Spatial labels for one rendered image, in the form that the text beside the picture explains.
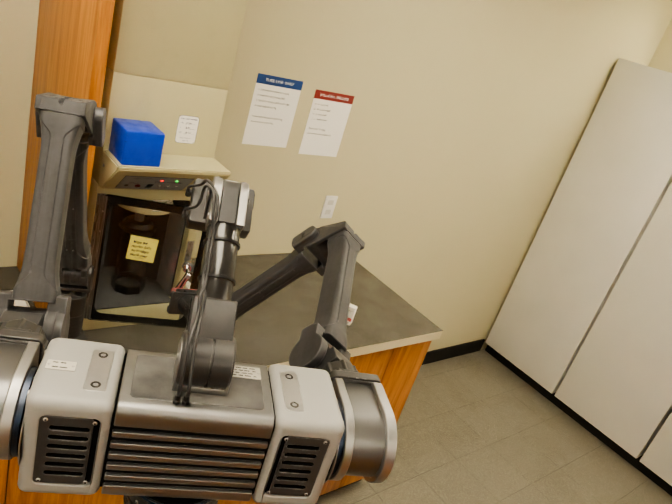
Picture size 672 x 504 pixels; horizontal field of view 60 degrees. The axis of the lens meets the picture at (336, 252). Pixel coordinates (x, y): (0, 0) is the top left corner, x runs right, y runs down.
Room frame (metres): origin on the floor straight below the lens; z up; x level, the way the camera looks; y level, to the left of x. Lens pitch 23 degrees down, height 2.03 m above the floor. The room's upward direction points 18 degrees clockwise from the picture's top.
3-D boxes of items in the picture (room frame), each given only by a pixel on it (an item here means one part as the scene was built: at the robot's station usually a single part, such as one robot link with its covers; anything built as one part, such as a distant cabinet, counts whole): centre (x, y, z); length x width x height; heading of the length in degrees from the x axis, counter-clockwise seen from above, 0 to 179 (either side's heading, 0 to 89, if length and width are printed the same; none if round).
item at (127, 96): (1.62, 0.63, 1.33); 0.32 x 0.25 x 0.77; 135
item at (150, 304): (1.48, 0.50, 1.19); 0.30 x 0.01 x 0.40; 114
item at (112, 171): (1.49, 0.50, 1.46); 0.32 x 0.11 x 0.10; 135
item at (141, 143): (1.42, 0.57, 1.56); 0.10 x 0.10 x 0.09; 45
